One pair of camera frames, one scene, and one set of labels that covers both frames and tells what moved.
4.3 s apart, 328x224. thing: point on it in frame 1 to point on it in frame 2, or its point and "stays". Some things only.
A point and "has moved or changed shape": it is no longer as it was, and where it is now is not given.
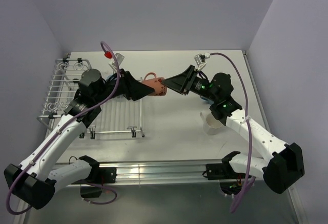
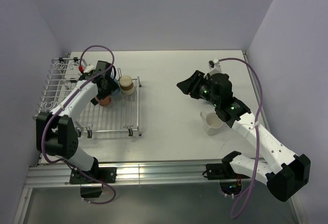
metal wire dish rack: x=120 y=115 stays
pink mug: x=160 y=89 has moved or changed shape
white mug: x=211 y=124 stays
